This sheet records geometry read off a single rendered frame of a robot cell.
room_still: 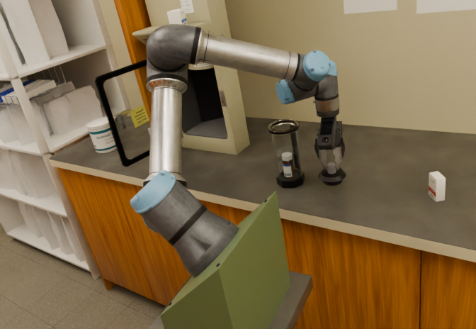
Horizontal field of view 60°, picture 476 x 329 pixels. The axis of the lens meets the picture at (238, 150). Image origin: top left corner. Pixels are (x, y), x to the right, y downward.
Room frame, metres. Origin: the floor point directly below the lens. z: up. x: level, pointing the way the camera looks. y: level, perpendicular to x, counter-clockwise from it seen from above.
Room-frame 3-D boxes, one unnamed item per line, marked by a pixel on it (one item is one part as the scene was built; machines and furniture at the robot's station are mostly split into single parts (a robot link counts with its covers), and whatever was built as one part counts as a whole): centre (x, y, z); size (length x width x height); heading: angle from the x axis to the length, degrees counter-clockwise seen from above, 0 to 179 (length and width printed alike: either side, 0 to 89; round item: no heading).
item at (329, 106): (1.22, -0.30, 1.25); 0.08 x 0.08 x 0.05
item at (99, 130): (2.00, 0.66, 1.02); 0.13 x 0.13 x 0.15
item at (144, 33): (1.67, 0.17, 1.46); 0.32 x 0.11 x 0.10; 52
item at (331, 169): (1.20, -0.30, 1.01); 0.09 x 0.09 x 0.07
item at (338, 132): (1.23, -0.31, 1.17); 0.09 x 0.08 x 0.12; 157
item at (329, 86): (1.22, -0.30, 1.32); 0.09 x 0.08 x 0.11; 107
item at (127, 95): (1.70, 0.38, 1.19); 0.30 x 0.01 x 0.40; 132
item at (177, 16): (1.64, 0.13, 1.54); 0.05 x 0.05 x 0.06; 70
